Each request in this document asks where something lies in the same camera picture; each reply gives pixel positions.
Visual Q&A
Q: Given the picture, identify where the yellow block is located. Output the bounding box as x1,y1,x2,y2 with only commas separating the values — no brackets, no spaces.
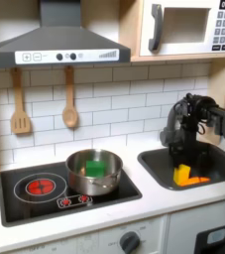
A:
172,164,192,187

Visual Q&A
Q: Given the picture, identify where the black oven door panel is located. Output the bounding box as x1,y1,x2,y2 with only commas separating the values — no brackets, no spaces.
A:
193,222,225,254

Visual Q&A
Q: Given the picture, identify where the grey extractor hood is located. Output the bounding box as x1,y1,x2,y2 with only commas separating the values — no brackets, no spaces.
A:
0,0,132,69

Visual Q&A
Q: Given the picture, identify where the thin black cable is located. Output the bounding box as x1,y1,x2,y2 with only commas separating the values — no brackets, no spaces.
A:
197,121,207,136

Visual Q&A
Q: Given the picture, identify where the green block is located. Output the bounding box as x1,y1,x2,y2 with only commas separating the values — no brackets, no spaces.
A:
85,160,106,179

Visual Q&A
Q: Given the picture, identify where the dark grey oven knob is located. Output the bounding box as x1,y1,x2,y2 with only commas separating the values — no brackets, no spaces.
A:
118,230,142,254

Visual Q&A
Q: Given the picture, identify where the dark grey sink basin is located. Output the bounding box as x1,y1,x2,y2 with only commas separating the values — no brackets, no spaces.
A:
137,141,225,191

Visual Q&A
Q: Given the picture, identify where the white toy microwave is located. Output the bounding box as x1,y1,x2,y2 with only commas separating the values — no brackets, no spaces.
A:
139,0,225,58

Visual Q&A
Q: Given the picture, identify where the wooden spoon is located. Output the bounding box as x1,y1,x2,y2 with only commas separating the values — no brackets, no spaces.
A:
61,65,79,129

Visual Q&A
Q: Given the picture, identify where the steel pot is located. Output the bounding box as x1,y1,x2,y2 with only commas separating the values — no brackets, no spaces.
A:
64,148,124,197

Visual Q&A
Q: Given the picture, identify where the white lower cabinet front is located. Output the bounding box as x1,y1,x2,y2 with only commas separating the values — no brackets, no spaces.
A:
0,197,225,254

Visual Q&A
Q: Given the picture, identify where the black toy stove top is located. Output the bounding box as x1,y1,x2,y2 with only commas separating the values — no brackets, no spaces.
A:
0,160,144,228

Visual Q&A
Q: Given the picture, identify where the wooden slotted spatula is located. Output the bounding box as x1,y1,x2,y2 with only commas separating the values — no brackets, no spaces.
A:
10,66,33,135

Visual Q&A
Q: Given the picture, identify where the grey microwave door handle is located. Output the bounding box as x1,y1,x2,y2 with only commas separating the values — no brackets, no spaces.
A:
148,3,165,54

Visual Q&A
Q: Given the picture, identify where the orange toy carrot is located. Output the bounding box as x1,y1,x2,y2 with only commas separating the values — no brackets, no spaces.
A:
179,176,212,189

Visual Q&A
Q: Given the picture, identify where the dark grey tap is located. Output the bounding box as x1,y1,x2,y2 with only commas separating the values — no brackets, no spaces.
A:
159,99,184,147

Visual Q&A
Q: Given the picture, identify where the wooden shelf board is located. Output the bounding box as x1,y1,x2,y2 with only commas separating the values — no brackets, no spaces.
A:
129,52,225,64

